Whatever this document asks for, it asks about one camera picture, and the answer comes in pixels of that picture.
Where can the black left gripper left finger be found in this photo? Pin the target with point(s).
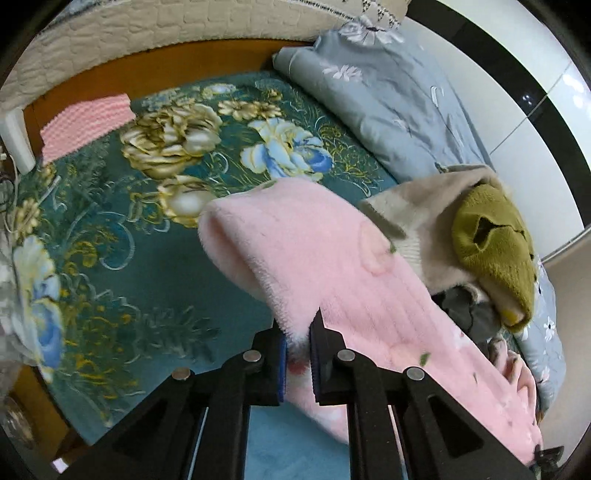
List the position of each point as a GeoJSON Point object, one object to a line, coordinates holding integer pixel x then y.
{"type": "Point", "coordinates": [193, 426]}

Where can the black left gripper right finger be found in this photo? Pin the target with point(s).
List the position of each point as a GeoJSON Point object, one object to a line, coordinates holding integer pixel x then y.
{"type": "Point", "coordinates": [403, 425]}

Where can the pink fleece garment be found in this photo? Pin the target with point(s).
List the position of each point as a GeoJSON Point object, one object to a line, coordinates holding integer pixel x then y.
{"type": "Point", "coordinates": [306, 252]}

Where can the dark grey pants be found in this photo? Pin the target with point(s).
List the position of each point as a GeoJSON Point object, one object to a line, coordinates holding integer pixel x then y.
{"type": "Point", "coordinates": [476, 316]}

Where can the teal floral bed blanket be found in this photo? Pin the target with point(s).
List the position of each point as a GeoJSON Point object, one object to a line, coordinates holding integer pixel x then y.
{"type": "Point", "coordinates": [116, 287]}

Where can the olive green knit garment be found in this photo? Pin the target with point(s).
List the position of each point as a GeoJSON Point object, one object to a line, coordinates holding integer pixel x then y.
{"type": "Point", "coordinates": [492, 242]}

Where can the beige fleece garment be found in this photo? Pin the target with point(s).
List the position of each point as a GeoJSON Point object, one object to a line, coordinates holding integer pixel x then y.
{"type": "Point", "coordinates": [417, 217]}

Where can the pink knitted cloth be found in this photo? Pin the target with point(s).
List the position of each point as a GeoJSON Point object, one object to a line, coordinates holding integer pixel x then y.
{"type": "Point", "coordinates": [82, 123]}

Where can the grey floral quilt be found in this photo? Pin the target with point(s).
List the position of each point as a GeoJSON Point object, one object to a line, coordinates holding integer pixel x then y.
{"type": "Point", "coordinates": [400, 105]}

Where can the white quilted headboard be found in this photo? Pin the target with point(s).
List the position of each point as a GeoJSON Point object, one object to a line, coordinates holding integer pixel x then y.
{"type": "Point", "coordinates": [114, 29]}

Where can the patterned pillow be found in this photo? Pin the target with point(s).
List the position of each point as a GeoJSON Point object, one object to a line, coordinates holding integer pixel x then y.
{"type": "Point", "coordinates": [382, 13]}

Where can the wooden bed frame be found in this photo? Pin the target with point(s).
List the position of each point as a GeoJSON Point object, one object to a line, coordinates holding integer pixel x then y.
{"type": "Point", "coordinates": [148, 72]}

